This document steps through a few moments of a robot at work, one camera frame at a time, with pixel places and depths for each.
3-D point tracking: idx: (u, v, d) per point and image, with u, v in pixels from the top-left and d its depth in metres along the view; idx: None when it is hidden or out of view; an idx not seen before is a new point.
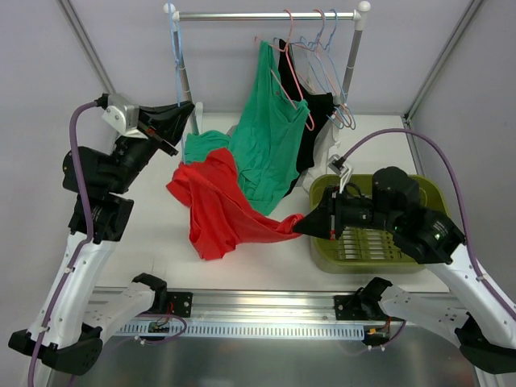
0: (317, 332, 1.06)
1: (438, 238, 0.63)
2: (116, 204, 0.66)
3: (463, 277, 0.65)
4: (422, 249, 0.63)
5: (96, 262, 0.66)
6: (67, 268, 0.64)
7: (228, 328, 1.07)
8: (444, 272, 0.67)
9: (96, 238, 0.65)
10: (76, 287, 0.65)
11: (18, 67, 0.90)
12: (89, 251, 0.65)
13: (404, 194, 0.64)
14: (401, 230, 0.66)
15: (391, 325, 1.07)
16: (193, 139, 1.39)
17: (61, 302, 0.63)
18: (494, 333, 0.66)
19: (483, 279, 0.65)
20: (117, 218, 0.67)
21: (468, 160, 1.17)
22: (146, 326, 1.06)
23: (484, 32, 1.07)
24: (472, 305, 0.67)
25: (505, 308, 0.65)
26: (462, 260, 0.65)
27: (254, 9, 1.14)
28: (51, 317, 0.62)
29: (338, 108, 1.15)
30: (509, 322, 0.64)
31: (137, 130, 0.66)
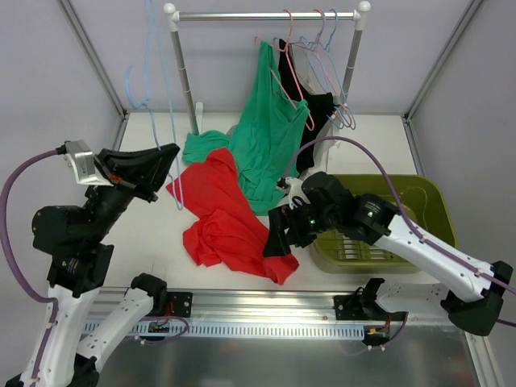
0: (317, 332, 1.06)
1: (369, 218, 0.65)
2: (94, 254, 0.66)
3: (408, 243, 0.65)
4: (364, 231, 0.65)
5: (79, 313, 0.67)
6: (49, 322, 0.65)
7: (228, 328, 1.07)
8: (390, 245, 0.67)
9: (75, 291, 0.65)
10: (61, 337, 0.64)
11: (18, 67, 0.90)
12: (70, 305, 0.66)
13: (326, 189, 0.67)
14: (342, 218, 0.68)
15: (392, 325, 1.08)
16: (193, 139, 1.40)
17: (48, 355, 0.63)
18: (459, 288, 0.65)
19: (425, 239, 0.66)
20: (93, 271, 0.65)
21: (468, 160, 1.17)
22: (146, 326, 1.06)
23: (484, 32, 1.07)
24: (430, 268, 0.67)
25: (457, 261, 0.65)
26: (400, 227, 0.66)
27: (254, 9, 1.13)
28: (39, 369, 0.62)
29: (338, 107, 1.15)
30: (467, 273, 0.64)
31: (97, 177, 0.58)
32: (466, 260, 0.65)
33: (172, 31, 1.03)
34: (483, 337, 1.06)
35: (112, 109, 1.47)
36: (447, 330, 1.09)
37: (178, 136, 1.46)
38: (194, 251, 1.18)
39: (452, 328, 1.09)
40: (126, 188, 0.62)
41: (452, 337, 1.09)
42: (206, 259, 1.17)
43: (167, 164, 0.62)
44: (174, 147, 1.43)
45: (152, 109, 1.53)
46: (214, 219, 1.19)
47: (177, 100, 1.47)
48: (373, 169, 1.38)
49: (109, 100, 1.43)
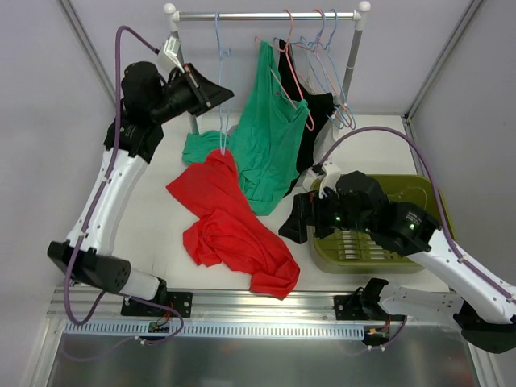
0: (318, 331, 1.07)
1: (412, 229, 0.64)
2: (152, 123, 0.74)
3: (446, 262, 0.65)
4: (400, 243, 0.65)
5: (131, 175, 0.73)
6: (104, 177, 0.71)
7: (228, 328, 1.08)
8: (427, 261, 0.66)
9: (132, 151, 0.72)
10: (112, 197, 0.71)
11: (18, 68, 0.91)
12: (125, 161, 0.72)
13: (366, 193, 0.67)
14: (376, 226, 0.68)
15: (392, 325, 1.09)
16: (193, 139, 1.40)
17: (99, 212, 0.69)
18: (487, 310, 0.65)
19: (463, 260, 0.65)
20: (149, 137, 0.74)
21: (468, 160, 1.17)
22: (146, 326, 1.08)
23: (484, 32, 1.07)
24: (463, 289, 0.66)
25: (492, 285, 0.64)
26: (440, 245, 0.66)
27: (253, 9, 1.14)
28: (89, 224, 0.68)
29: (338, 108, 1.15)
30: (500, 298, 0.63)
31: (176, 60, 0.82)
32: (500, 285, 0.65)
33: (172, 31, 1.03)
34: None
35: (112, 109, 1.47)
36: (447, 330, 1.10)
37: (178, 135, 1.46)
38: (195, 251, 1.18)
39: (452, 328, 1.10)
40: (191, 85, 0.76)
41: (452, 337, 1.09)
42: (206, 259, 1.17)
43: (222, 97, 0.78)
44: (174, 147, 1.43)
45: None
46: (214, 219, 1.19)
47: None
48: (373, 169, 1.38)
49: (109, 100, 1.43)
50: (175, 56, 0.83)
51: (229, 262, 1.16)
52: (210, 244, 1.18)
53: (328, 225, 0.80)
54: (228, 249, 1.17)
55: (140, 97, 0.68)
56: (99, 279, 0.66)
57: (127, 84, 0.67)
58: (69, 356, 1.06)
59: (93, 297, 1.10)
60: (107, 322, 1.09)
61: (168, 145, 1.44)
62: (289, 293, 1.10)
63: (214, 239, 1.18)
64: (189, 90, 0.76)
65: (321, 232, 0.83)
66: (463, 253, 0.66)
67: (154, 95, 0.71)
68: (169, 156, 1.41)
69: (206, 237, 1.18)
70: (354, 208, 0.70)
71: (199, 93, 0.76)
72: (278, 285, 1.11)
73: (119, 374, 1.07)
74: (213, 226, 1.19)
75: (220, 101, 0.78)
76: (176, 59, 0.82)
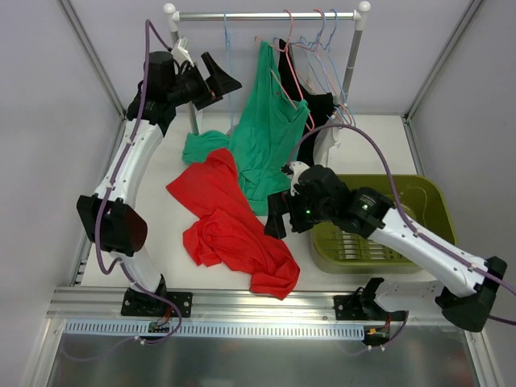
0: (317, 332, 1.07)
1: (365, 209, 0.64)
2: (168, 101, 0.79)
3: (401, 236, 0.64)
4: (357, 224, 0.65)
5: (151, 141, 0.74)
6: (128, 139, 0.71)
7: (228, 328, 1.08)
8: (386, 240, 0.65)
9: (152, 119, 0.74)
10: (137, 156, 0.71)
11: (18, 68, 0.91)
12: (147, 127, 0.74)
13: (322, 181, 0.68)
14: (337, 210, 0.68)
15: (391, 325, 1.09)
16: (193, 139, 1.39)
17: (125, 168, 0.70)
18: (451, 282, 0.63)
19: (418, 233, 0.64)
20: (166, 112, 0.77)
21: (468, 160, 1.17)
22: (146, 326, 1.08)
23: (484, 32, 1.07)
24: (425, 263, 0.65)
25: (451, 255, 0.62)
26: (394, 222, 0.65)
27: (253, 9, 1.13)
28: (115, 179, 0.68)
29: (338, 107, 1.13)
30: (460, 268, 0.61)
31: (188, 57, 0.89)
32: (460, 255, 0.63)
33: (172, 31, 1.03)
34: (482, 337, 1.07)
35: (112, 109, 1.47)
36: (447, 330, 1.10)
37: (179, 135, 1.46)
38: (195, 251, 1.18)
39: (452, 328, 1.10)
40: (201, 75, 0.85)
41: (451, 337, 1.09)
42: (206, 259, 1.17)
43: (226, 89, 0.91)
44: (174, 147, 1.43)
45: None
46: (214, 219, 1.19)
47: None
48: (372, 169, 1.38)
49: (109, 100, 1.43)
50: (185, 52, 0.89)
51: (230, 262, 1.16)
52: (210, 244, 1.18)
53: (301, 221, 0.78)
54: (228, 249, 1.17)
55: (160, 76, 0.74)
56: (126, 226, 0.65)
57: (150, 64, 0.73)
58: (69, 356, 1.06)
59: (92, 297, 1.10)
60: (108, 322, 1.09)
61: (168, 145, 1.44)
62: (289, 294, 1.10)
63: (214, 239, 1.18)
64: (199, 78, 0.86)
65: (302, 229, 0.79)
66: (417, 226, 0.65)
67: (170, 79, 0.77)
68: (169, 156, 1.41)
69: (205, 237, 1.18)
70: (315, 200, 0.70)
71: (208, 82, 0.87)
72: (277, 285, 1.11)
73: (119, 375, 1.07)
74: (212, 226, 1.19)
75: (229, 88, 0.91)
76: (186, 54, 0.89)
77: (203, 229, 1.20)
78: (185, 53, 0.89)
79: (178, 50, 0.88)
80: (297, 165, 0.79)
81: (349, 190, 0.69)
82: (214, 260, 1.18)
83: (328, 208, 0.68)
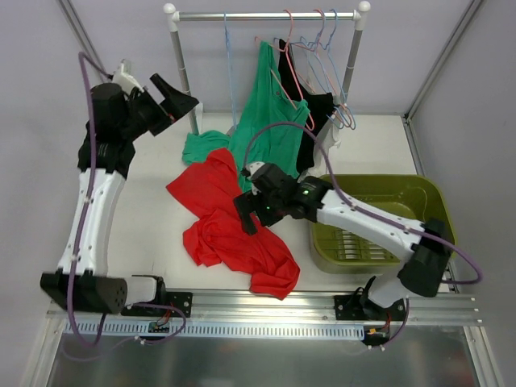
0: (317, 332, 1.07)
1: (306, 193, 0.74)
2: (124, 139, 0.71)
3: (339, 213, 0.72)
4: (303, 210, 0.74)
5: (111, 193, 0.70)
6: (86, 197, 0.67)
7: (228, 328, 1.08)
8: (331, 218, 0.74)
9: (109, 168, 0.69)
10: (98, 214, 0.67)
11: (18, 67, 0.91)
12: (104, 180, 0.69)
13: (266, 176, 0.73)
14: (285, 200, 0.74)
15: (391, 325, 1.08)
16: (193, 139, 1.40)
17: (88, 233, 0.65)
18: (394, 247, 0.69)
19: (355, 206, 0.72)
20: (122, 152, 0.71)
21: (468, 160, 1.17)
22: (146, 326, 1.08)
23: (484, 32, 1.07)
24: (367, 234, 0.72)
25: (386, 221, 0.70)
26: (334, 201, 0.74)
27: (253, 9, 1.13)
28: (79, 247, 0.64)
29: (338, 107, 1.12)
30: (396, 231, 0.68)
31: (135, 84, 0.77)
32: (396, 221, 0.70)
33: (172, 31, 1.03)
34: (482, 337, 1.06)
35: None
36: (447, 330, 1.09)
37: (178, 135, 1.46)
38: (195, 251, 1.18)
39: (452, 328, 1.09)
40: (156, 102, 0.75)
41: (451, 337, 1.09)
42: (206, 259, 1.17)
43: (187, 106, 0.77)
44: (174, 147, 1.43)
45: None
46: (214, 219, 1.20)
47: None
48: (372, 169, 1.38)
49: None
50: (131, 78, 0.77)
51: (229, 262, 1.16)
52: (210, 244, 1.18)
53: (263, 215, 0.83)
54: (228, 249, 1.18)
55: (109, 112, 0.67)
56: (101, 297, 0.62)
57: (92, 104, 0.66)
58: (68, 356, 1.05)
59: None
60: (109, 322, 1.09)
61: (168, 145, 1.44)
62: (289, 294, 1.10)
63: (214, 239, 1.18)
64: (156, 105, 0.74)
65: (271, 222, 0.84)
66: (353, 201, 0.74)
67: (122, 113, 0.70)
68: (169, 156, 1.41)
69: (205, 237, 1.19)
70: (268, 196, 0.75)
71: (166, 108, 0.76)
72: (277, 285, 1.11)
73: (119, 373, 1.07)
74: (212, 226, 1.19)
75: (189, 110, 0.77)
76: (132, 79, 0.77)
77: (203, 229, 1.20)
78: (130, 78, 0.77)
79: (121, 76, 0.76)
80: (253, 164, 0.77)
81: (293, 181, 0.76)
82: (214, 260, 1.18)
83: (277, 201, 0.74)
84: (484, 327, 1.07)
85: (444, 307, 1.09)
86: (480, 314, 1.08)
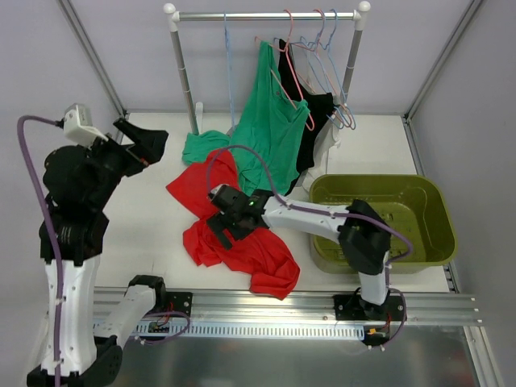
0: (317, 332, 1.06)
1: (252, 205, 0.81)
2: (94, 213, 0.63)
3: (279, 214, 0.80)
4: (253, 220, 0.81)
5: (85, 280, 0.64)
6: (57, 299, 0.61)
7: (228, 328, 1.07)
8: (278, 222, 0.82)
9: (76, 260, 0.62)
10: (74, 312, 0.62)
11: (18, 67, 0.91)
12: (74, 275, 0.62)
13: (219, 195, 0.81)
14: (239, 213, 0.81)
15: (391, 325, 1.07)
16: (193, 139, 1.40)
17: (67, 333, 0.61)
18: (330, 235, 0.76)
19: (289, 205, 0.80)
20: (92, 232, 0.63)
21: (468, 160, 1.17)
22: (146, 326, 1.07)
23: (484, 32, 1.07)
24: (307, 228, 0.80)
25: (316, 212, 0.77)
26: (273, 205, 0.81)
27: (253, 8, 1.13)
28: (61, 349, 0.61)
29: (338, 107, 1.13)
30: (325, 218, 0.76)
31: (97, 133, 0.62)
32: (322, 209, 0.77)
33: (172, 31, 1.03)
34: (482, 337, 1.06)
35: (112, 109, 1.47)
36: (447, 330, 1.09)
37: (178, 135, 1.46)
38: (195, 251, 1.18)
39: (452, 328, 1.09)
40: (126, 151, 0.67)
41: (451, 337, 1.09)
42: (206, 259, 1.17)
43: (160, 146, 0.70)
44: (174, 147, 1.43)
45: (152, 108, 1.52)
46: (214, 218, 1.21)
47: (177, 99, 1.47)
48: (371, 169, 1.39)
49: (109, 100, 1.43)
50: (91, 128, 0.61)
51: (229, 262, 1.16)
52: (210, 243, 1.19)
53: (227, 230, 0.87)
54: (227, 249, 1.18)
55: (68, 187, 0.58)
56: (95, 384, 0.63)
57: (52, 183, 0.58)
58: None
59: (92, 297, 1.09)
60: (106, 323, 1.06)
61: (168, 144, 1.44)
62: (289, 294, 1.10)
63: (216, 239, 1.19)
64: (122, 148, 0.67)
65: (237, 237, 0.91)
66: (288, 200, 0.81)
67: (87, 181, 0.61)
68: (169, 156, 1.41)
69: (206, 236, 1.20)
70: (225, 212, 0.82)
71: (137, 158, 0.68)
72: (277, 285, 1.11)
73: (121, 373, 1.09)
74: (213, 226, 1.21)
75: (164, 150, 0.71)
76: (94, 130, 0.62)
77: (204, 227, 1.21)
78: (90, 128, 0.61)
79: (78, 128, 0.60)
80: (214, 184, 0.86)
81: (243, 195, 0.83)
82: (214, 260, 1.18)
83: (231, 217, 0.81)
84: (484, 327, 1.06)
85: (445, 306, 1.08)
86: (480, 314, 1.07)
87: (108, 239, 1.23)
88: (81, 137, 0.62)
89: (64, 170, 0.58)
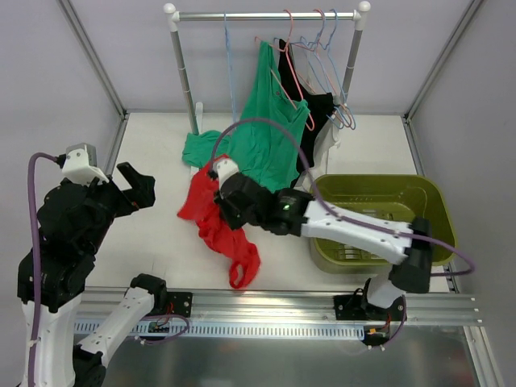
0: (316, 332, 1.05)
1: (289, 210, 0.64)
2: (79, 255, 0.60)
3: (326, 225, 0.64)
4: (285, 226, 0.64)
5: (62, 324, 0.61)
6: (31, 339, 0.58)
7: (228, 328, 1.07)
8: (325, 233, 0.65)
9: (51, 306, 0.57)
10: (50, 352, 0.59)
11: (18, 67, 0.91)
12: (50, 320, 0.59)
13: (243, 187, 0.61)
14: (264, 216, 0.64)
15: (391, 324, 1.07)
16: (193, 139, 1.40)
17: (40, 370, 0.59)
18: (387, 253, 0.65)
19: (341, 216, 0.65)
20: (72, 276, 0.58)
21: (468, 159, 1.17)
22: (146, 326, 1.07)
23: (484, 31, 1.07)
24: (352, 241, 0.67)
25: (376, 229, 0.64)
26: (316, 213, 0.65)
27: (253, 8, 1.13)
28: (35, 381, 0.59)
29: (338, 107, 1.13)
30: (388, 239, 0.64)
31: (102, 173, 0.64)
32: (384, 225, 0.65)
33: (172, 31, 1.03)
34: (482, 337, 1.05)
35: (111, 109, 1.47)
36: (447, 330, 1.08)
37: (178, 135, 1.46)
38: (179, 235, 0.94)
39: (452, 328, 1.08)
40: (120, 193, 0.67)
41: (451, 337, 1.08)
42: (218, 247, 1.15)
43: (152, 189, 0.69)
44: (174, 147, 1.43)
45: (152, 109, 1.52)
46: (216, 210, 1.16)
47: (177, 100, 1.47)
48: (371, 169, 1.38)
49: (109, 100, 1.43)
50: (96, 168, 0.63)
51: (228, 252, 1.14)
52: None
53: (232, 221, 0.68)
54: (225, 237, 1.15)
55: (62, 226, 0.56)
56: None
57: (46, 218, 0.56)
58: None
59: (92, 297, 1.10)
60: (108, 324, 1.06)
61: (168, 144, 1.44)
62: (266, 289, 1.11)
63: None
64: (117, 190, 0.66)
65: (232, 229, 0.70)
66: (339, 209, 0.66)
67: (83, 222, 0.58)
68: (169, 156, 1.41)
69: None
70: (243, 205, 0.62)
71: (130, 198, 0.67)
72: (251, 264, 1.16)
73: (122, 373, 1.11)
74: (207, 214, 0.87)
75: (156, 195, 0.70)
76: (98, 169, 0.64)
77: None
78: (94, 168, 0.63)
79: (87, 168, 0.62)
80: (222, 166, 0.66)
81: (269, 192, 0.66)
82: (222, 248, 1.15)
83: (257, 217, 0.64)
84: (484, 326, 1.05)
85: (444, 306, 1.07)
86: (480, 314, 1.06)
87: (108, 239, 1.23)
88: (85, 176, 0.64)
89: (62, 208, 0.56)
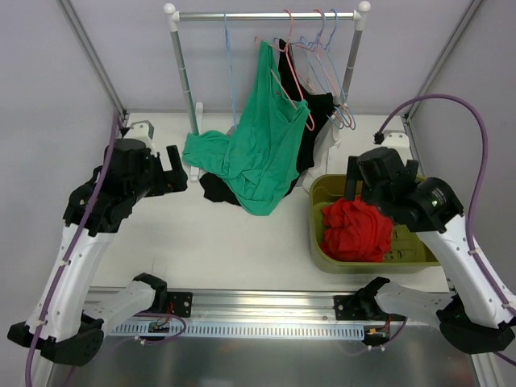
0: (317, 332, 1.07)
1: (434, 204, 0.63)
2: (124, 195, 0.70)
3: (455, 248, 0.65)
4: (416, 215, 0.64)
5: (90, 256, 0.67)
6: (62, 261, 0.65)
7: (228, 328, 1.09)
8: (436, 242, 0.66)
9: (91, 229, 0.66)
10: (73, 278, 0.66)
11: (18, 68, 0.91)
12: (85, 244, 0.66)
13: (383, 162, 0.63)
14: (394, 197, 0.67)
15: (391, 325, 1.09)
16: (193, 139, 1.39)
17: (60, 293, 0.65)
18: (477, 309, 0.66)
19: (474, 251, 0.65)
20: (113, 210, 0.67)
21: (469, 158, 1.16)
22: (146, 326, 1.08)
23: (484, 32, 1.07)
24: (457, 275, 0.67)
25: (492, 284, 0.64)
26: (456, 230, 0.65)
27: (253, 9, 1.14)
28: (48, 310, 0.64)
29: (338, 107, 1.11)
30: (495, 301, 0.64)
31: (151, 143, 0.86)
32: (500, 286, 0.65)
33: (172, 31, 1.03)
34: None
35: (111, 109, 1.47)
36: None
37: (178, 135, 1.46)
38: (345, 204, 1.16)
39: None
40: (160, 171, 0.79)
41: None
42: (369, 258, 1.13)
43: (184, 179, 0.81)
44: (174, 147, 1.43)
45: (152, 108, 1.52)
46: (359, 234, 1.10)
47: (177, 99, 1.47)
48: None
49: (109, 100, 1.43)
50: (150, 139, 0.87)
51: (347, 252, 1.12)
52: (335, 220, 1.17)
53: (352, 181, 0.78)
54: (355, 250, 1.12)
55: (119, 164, 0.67)
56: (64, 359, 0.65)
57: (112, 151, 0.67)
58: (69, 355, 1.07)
59: (91, 298, 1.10)
60: None
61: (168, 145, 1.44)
62: (335, 277, 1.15)
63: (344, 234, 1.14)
64: (159, 168, 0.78)
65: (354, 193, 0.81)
66: (476, 247, 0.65)
67: (135, 168, 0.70)
68: None
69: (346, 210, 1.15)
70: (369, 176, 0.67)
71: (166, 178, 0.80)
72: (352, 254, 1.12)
73: (120, 373, 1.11)
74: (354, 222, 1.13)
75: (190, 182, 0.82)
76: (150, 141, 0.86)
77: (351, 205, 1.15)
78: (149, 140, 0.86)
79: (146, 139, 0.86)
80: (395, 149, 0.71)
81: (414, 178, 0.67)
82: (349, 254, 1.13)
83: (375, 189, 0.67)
84: None
85: None
86: None
87: None
88: None
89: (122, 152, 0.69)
